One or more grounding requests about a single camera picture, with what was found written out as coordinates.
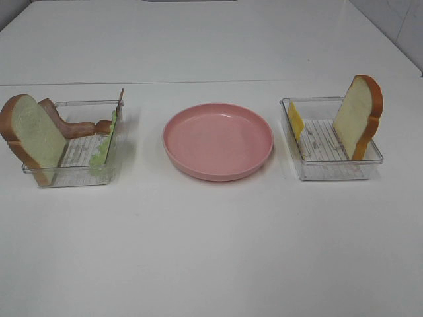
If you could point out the green lettuce leaf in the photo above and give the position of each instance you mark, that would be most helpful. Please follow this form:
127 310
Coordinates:
98 158

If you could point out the long bacon strip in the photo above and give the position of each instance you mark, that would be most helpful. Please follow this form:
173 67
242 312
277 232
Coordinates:
68 130

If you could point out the bread slice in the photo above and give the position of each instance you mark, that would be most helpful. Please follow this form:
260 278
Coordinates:
358 117
31 134

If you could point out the pink round plate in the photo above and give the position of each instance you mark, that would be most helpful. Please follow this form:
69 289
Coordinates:
218 142

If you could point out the yellow cheese slice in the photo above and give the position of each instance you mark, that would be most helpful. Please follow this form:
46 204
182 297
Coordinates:
296 121

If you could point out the right clear plastic tray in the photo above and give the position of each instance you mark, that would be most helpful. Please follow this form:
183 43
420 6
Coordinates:
318 155

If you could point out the clear plastic tray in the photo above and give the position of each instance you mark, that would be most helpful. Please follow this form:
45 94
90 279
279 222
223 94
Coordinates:
74 169
318 155

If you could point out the left clear plastic tray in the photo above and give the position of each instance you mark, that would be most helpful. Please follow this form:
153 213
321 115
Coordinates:
74 169

